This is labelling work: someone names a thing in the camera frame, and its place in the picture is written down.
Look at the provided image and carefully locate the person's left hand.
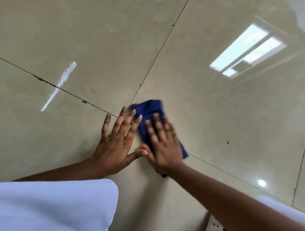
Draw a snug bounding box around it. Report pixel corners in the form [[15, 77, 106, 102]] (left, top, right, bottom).
[[91, 106, 149, 177]]

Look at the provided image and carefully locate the person's right hand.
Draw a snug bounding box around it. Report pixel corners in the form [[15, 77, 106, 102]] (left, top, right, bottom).
[[140, 113, 184, 175]]

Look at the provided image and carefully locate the blue cleaning cloth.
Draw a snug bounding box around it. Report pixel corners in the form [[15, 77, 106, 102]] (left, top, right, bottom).
[[130, 99, 189, 178]]

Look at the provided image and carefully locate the person's left forearm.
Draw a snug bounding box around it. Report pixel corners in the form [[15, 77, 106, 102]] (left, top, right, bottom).
[[12, 158, 105, 183]]

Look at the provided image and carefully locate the person's right forearm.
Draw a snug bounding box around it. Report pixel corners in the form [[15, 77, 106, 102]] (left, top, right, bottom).
[[164, 163, 305, 231]]

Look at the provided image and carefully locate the person's white garment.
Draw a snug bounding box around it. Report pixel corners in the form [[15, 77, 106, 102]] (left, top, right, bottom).
[[0, 178, 119, 231]]

